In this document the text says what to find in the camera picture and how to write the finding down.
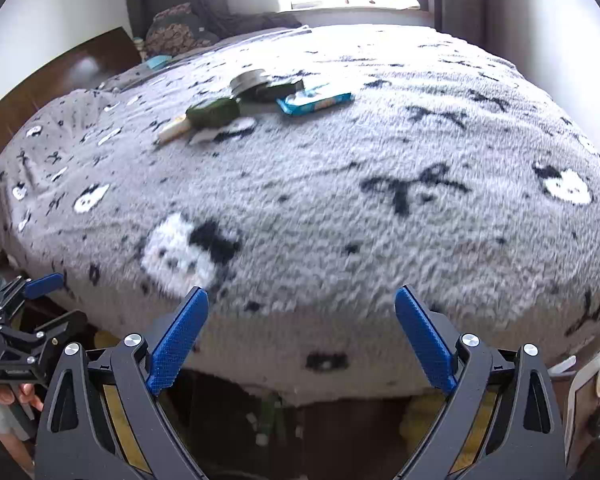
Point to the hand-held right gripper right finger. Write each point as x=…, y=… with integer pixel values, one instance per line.
x=425, y=340

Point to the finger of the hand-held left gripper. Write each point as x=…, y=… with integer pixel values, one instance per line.
x=42, y=285
x=65, y=327

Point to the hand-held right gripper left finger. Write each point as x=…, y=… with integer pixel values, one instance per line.
x=177, y=340

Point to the white tube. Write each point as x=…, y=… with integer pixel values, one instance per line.
x=172, y=131

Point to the dark rectangular bottle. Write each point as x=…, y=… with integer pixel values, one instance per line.
x=212, y=112

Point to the blue packet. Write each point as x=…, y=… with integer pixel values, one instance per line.
x=310, y=102

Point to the dark small container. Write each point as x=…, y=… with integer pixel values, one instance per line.
x=277, y=91

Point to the round metal tin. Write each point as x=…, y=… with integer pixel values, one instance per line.
x=247, y=80

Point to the person's left hand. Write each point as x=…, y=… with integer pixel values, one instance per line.
x=0, y=394

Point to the yellow plush toy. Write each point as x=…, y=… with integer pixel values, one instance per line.
x=422, y=415

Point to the grey printed blanket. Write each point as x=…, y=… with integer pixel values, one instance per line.
x=330, y=200

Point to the dark wooden headboard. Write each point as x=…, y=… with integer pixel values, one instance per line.
x=55, y=75

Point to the light blue cloth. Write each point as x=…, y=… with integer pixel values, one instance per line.
x=157, y=62

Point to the patterned pillow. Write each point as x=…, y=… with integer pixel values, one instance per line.
x=175, y=30

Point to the dark brown blanket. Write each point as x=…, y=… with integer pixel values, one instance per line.
x=260, y=22

